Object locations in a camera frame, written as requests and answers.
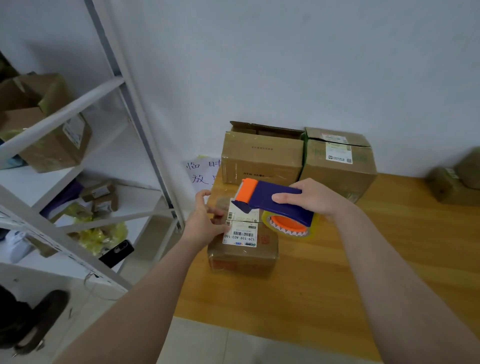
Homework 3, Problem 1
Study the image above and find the person's left hand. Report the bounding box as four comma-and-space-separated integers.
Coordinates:
180, 189, 230, 250

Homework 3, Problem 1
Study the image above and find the person's right hand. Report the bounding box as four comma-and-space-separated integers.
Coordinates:
271, 177, 354, 224

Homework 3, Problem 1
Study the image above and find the cube red-printed cardboard box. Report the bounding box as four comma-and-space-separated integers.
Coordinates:
207, 196, 280, 275

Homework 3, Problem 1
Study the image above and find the blue orange tape dispenser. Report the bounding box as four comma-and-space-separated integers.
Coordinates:
230, 177, 320, 238

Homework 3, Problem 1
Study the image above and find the stack of cardboard boxes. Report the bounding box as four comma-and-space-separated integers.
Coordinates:
221, 120, 378, 205

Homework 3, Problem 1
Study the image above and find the box barcode label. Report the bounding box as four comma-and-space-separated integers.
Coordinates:
427, 166, 480, 207

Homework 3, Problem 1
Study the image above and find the small open-flap cardboard box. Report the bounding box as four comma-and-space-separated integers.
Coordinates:
453, 146, 480, 189

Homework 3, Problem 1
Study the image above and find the person's left forearm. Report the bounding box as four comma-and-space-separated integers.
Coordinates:
56, 236, 204, 364

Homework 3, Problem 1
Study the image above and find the black mobile phone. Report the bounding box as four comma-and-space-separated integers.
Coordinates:
99, 239, 135, 269

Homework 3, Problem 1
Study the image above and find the yellow plastic bag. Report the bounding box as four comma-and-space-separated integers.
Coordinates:
71, 221, 129, 256

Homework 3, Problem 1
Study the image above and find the small open carton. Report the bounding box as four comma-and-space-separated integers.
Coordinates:
78, 182, 120, 215

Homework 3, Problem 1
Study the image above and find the wooden table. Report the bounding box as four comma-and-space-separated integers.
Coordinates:
174, 172, 480, 363

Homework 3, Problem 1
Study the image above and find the dark blue bag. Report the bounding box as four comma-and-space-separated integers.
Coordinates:
41, 180, 85, 219

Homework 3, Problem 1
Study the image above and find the grey metal shelf rack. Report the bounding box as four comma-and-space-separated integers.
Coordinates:
0, 0, 185, 292

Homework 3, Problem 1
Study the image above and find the large worn shelf carton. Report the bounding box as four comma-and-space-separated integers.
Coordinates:
0, 72, 93, 174

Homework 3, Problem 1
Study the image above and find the white plastic bag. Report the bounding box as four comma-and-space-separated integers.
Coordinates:
0, 228, 35, 264

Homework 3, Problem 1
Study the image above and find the white paper wall sign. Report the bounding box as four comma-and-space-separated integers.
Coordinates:
183, 156, 222, 192

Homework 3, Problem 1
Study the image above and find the thin white cable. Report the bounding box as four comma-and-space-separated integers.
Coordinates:
82, 270, 129, 301

